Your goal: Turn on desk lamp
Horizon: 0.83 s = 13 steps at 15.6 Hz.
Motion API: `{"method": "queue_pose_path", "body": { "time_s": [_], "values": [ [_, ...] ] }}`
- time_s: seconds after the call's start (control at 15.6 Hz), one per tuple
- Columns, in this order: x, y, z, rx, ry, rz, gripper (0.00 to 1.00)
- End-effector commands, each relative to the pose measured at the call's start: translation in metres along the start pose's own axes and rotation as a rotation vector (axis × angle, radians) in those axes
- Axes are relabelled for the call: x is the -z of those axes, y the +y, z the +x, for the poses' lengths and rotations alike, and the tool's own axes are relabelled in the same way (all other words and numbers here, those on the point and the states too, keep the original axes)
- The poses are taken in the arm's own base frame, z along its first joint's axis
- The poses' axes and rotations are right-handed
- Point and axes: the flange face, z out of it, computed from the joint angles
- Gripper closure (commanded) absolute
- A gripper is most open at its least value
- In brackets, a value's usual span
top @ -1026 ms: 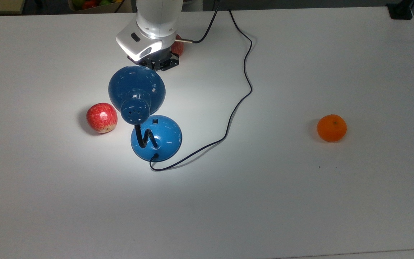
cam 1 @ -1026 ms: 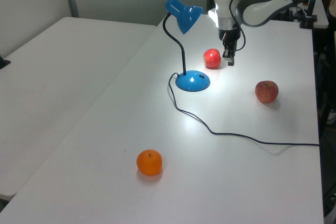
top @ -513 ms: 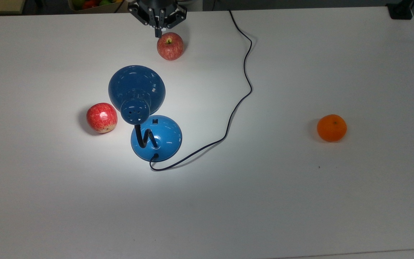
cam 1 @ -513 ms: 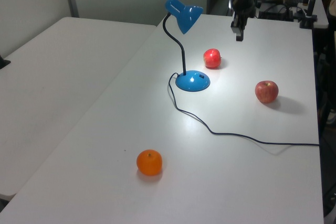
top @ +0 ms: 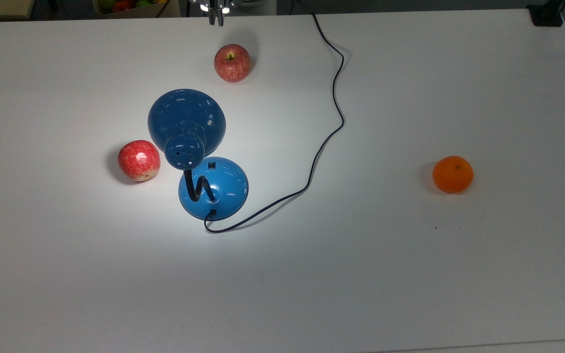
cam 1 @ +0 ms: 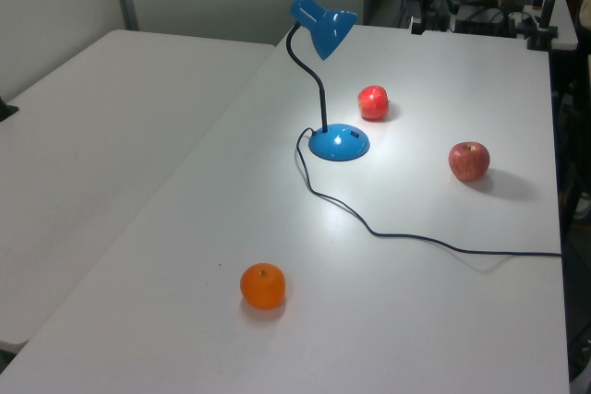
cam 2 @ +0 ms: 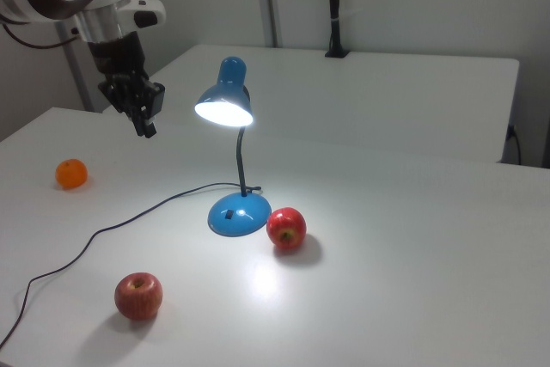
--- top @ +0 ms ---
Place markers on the red fruit in box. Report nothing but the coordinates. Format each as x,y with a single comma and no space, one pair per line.
122,6

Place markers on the black table clamp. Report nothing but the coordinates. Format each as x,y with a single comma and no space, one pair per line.
546,14

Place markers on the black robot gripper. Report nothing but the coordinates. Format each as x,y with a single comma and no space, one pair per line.
214,4

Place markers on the red apple with yellow patch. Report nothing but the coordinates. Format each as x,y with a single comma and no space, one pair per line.
139,160

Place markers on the orange mandarin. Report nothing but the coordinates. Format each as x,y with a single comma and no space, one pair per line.
452,174

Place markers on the cardboard fruit box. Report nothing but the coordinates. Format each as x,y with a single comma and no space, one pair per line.
130,13

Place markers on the blue desk lamp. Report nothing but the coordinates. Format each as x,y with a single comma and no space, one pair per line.
187,117

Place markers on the red apple with stem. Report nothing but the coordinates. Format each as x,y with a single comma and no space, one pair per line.
232,63

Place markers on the green fruit in box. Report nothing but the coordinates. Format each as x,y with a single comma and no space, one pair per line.
106,4

